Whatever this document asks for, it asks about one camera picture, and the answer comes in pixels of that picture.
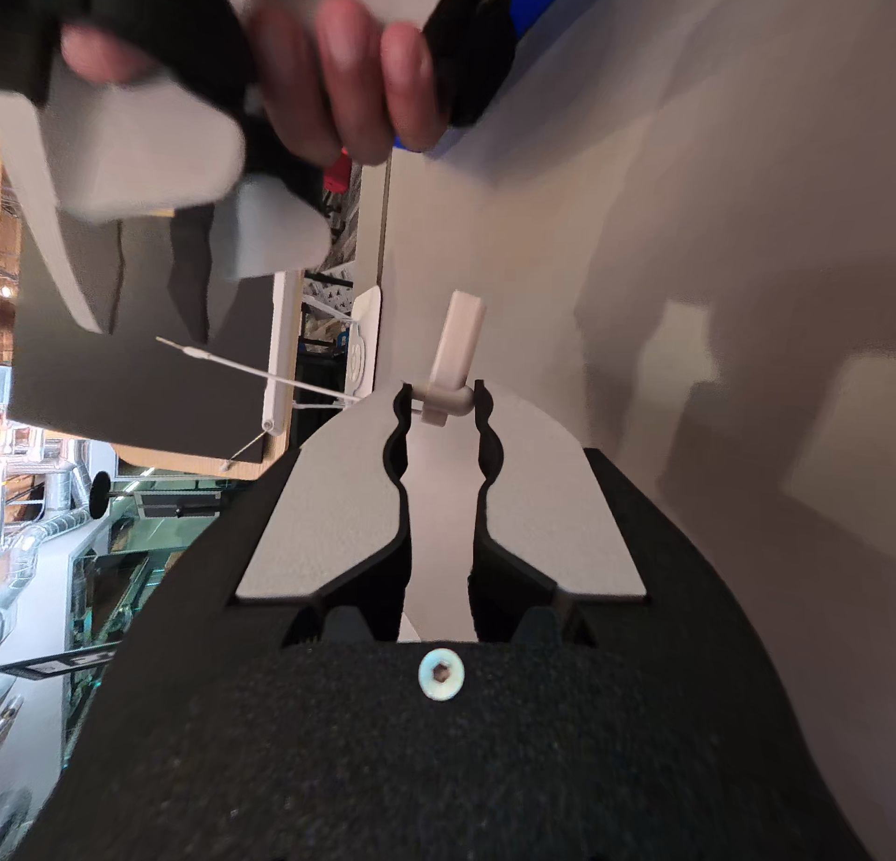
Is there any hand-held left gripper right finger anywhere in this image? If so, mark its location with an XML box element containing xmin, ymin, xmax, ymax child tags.
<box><xmin>474</xmin><ymin>379</ymin><xmax>650</xmax><ymax>604</ymax></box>

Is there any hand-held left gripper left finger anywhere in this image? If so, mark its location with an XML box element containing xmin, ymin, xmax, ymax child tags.
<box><xmin>235</xmin><ymin>382</ymin><xmax>414</xmax><ymax>604</ymax></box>

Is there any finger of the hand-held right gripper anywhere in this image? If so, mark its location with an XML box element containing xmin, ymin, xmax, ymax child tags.
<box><xmin>168</xmin><ymin>173</ymin><xmax>335</xmax><ymax>345</ymax></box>
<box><xmin>0</xmin><ymin>70</ymin><xmax>247</xmax><ymax>337</ymax></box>

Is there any small white plastic bracket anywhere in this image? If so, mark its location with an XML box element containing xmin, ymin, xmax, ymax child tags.
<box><xmin>406</xmin><ymin>289</ymin><xmax>489</xmax><ymax>429</ymax></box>

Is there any grey desk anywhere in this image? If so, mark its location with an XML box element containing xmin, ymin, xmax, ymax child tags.
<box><xmin>346</xmin><ymin>0</ymin><xmax>896</xmax><ymax>861</ymax></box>

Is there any person's right hand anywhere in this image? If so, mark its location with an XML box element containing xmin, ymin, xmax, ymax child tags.
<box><xmin>59</xmin><ymin>0</ymin><xmax>450</xmax><ymax>169</ymax></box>

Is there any white tablet stand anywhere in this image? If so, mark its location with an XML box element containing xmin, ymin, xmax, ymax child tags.
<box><xmin>155</xmin><ymin>270</ymin><xmax>385</xmax><ymax>473</ymax></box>

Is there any black round disc stand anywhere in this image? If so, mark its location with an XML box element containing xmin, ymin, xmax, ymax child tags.
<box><xmin>87</xmin><ymin>470</ymin><xmax>225</xmax><ymax>520</ymax></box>

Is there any framed marker poster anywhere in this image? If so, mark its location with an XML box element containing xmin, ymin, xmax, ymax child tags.
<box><xmin>0</xmin><ymin>640</ymin><xmax>120</xmax><ymax>681</ymax></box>

